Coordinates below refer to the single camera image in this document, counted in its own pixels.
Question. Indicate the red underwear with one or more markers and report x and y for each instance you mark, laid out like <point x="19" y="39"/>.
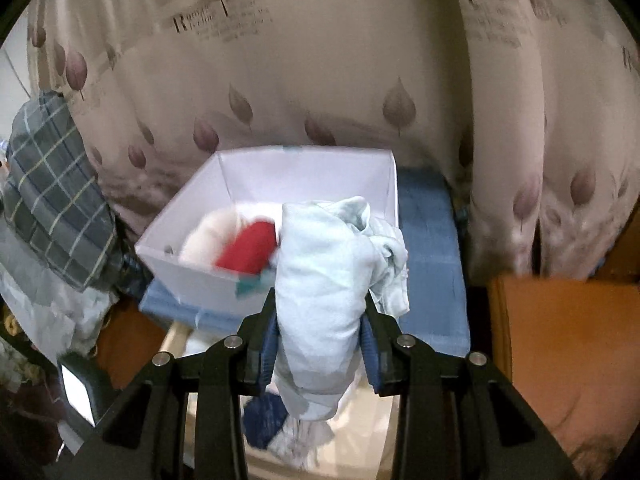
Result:
<point x="247" y="250"/>

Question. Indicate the dark blue underwear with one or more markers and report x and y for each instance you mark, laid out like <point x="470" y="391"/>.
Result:
<point x="262" y="420"/>

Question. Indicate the white crumpled cloth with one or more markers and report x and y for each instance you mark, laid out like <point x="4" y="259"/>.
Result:
<point x="40" y="305"/>

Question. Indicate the white cardboard box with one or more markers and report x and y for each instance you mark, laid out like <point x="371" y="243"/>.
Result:
<point x="300" y="175"/>

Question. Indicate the light blue underwear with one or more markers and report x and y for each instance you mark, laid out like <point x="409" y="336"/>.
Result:
<point x="320" y="285"/>

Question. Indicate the blue checked cloth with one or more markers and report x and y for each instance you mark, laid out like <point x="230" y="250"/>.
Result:
<point x="430" y="260"/>

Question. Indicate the light wooden drawer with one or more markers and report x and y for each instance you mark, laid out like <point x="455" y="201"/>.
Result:
<point x="360" y="430"/>

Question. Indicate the leaf print beige curtain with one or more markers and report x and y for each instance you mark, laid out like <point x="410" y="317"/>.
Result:
<point x="350" y="60"/>

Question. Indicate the white blue striped underwear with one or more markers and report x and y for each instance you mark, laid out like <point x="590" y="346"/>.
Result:
<point x="300" y="440"/>

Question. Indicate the grey plaid cloth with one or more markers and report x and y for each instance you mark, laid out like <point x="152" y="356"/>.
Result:
<point x="50" y="185"/>

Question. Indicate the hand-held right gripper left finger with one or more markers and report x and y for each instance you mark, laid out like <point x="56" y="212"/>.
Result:
<point x="270" y="340"/>

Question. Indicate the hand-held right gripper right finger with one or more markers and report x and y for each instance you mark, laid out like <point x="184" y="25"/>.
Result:
<point x="370" y="350"/>

